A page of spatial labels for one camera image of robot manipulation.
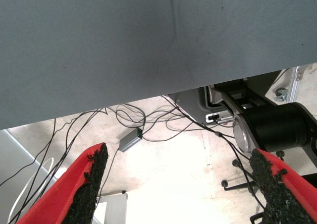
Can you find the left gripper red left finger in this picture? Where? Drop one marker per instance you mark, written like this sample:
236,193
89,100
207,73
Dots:
57,196

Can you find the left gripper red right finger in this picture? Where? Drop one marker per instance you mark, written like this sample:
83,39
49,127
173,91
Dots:
284,196

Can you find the grey robot base chassis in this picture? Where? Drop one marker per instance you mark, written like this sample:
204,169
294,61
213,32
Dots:
190,105

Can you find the black office chair base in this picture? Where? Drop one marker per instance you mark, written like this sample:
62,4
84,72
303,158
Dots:
237,187

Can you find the black and silver robot torso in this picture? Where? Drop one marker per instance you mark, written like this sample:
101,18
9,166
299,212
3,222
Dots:
277,125

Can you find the grey metal hub box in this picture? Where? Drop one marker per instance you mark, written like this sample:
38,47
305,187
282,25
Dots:
130,142

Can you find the grey swivel caster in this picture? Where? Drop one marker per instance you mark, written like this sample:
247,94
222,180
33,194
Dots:
281,94

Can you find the dark grey table cloth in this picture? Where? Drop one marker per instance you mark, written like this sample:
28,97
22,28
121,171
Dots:
123,48

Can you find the aluminium frame post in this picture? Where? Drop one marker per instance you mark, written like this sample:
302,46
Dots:
294,87

